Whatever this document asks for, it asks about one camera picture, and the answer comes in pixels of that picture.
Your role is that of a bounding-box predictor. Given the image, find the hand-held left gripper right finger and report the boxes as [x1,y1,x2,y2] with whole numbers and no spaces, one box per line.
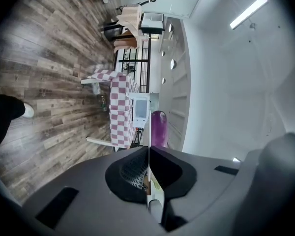
[149,146,198,199]

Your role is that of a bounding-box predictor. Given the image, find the black metal rack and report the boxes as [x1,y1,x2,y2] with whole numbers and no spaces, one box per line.
[113,33,152,93]

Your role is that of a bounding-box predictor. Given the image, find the green glass bottle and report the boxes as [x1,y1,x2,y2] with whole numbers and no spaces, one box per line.
[99,96,108,112]

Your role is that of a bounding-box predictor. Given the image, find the person's white shoe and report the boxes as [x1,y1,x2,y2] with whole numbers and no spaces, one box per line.
[23,102,35,119]

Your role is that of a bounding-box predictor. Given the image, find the person's black trouser leg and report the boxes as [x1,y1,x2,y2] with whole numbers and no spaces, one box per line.
[0,92,26,172]

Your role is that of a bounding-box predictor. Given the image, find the white glass partition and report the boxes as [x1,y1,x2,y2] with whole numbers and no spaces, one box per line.
[142,0,205,18]

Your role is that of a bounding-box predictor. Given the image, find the long ceiling light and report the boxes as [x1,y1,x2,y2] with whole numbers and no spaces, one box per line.
[230,0,269,30]

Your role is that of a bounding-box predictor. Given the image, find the pink white checkered tablecloth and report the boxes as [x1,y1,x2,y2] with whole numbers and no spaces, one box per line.
[88,69,141,149]

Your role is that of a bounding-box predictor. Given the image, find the white-legged wooden table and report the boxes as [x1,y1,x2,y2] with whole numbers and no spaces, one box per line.
[80,78,133,149]

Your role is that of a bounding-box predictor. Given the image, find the beige draped table cloth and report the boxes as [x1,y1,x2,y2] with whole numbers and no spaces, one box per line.
[113,5,144,54]

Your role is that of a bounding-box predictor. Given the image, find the clear plastic bottle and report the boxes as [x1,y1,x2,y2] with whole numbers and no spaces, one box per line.
[91,82,102,95]

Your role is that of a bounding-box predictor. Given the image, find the black table frame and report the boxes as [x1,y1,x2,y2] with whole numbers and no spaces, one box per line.
[100,6,129,43]

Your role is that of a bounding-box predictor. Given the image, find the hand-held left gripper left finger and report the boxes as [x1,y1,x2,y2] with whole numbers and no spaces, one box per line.
[105,146,151,204]

